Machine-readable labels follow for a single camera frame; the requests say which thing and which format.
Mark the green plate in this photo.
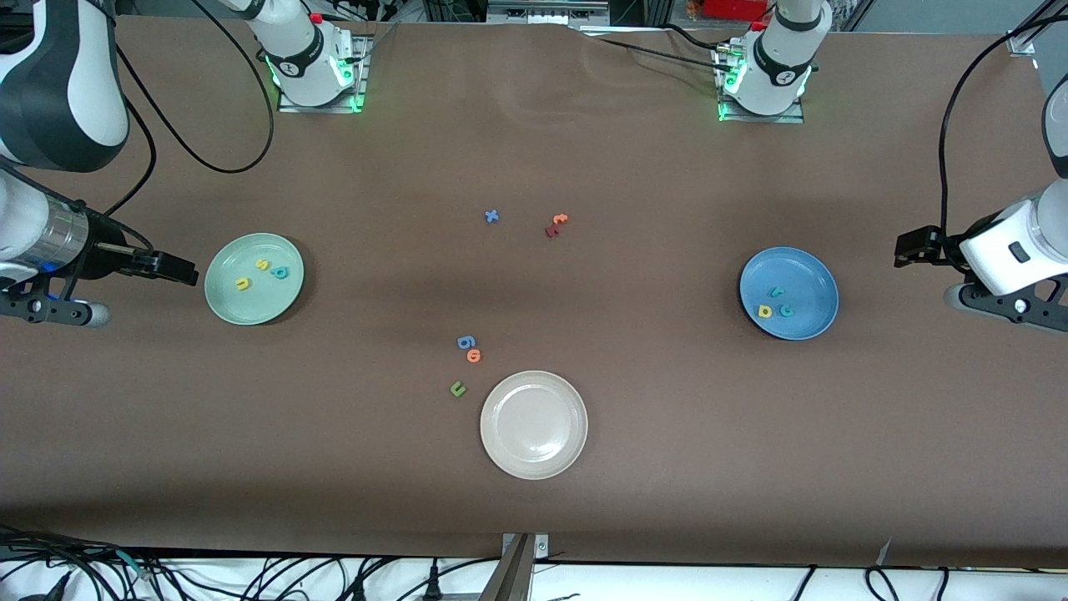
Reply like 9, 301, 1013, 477
204, 232, 306, 326

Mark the blue plate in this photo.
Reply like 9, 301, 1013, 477
739, 246, 840, 341

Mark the red box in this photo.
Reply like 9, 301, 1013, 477
703, 0, 773, 22

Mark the brown table cover sheet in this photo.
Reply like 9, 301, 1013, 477
0, 17, 1068, 570

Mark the beige plate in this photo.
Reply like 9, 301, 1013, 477
480, 371, 589, 481

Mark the grey metal equipment box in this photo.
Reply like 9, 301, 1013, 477
486, 0, 612, 26

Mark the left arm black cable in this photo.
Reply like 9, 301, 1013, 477
938, 13, 1068, 243

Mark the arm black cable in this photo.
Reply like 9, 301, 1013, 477
108, 0, 278, 220
938, 13, 1068, 243

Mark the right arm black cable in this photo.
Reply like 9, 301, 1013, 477
108, 0, 278, 220

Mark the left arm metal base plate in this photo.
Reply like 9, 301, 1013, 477
718, 46, 806, 124

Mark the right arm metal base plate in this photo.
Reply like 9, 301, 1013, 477
277, 35, 370, 114

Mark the thin black cable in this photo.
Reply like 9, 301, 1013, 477
580, 32, 731, 68

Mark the aluminium profile with bracket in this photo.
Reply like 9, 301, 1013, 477
480, 533, 552, 601

